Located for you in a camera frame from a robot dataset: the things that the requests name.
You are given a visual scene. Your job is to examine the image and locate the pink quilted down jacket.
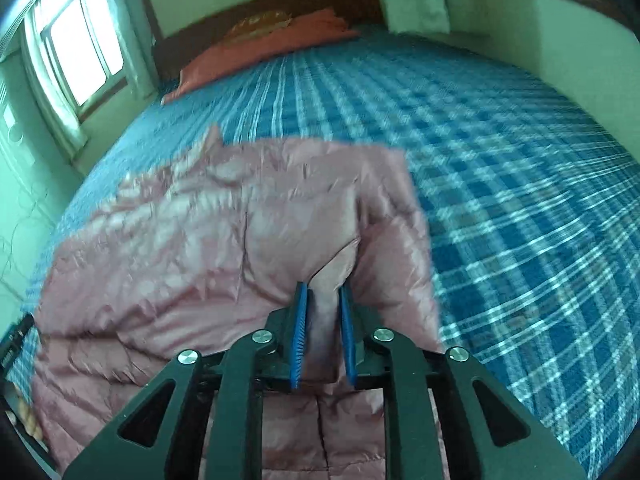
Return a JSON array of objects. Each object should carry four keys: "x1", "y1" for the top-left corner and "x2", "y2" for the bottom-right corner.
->
[{"x1": 32, "y1": 129, "x2": 440, "y2": 479}]

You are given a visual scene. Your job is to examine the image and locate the left bedroom window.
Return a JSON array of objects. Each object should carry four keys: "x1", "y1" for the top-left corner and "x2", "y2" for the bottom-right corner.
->
[{"x1": 29, "y1": 0, "x2": 126, "y2": 120}]

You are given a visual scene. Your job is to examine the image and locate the operator hand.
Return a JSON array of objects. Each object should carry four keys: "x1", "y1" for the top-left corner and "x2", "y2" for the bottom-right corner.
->
[{"x1": 6, "y1": 393, "x2": 43, "y2": 442}]

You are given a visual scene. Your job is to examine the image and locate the blue plaid bed sheet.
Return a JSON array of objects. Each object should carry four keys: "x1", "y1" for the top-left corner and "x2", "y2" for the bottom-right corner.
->
[{"x1": 22, "y1": 27, "x2": 639, "y2": 478}]

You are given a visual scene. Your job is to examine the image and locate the red pillow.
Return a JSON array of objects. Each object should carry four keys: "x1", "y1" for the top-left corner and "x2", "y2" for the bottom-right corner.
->
[{"x1": 162, "y1": 8, "x2": 360, "y2": 105}]

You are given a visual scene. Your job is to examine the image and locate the dark wooden headboard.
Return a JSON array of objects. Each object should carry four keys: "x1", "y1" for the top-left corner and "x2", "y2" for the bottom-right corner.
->
[{"x1": 152, "y1": 0, "x2": 388, "y2": 82}]

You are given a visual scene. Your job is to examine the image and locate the white curtain left window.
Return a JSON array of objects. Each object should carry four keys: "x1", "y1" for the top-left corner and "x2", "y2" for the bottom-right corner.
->
[{"x1": 107, "y1": 0, "x2": 155, "y2": 99}]

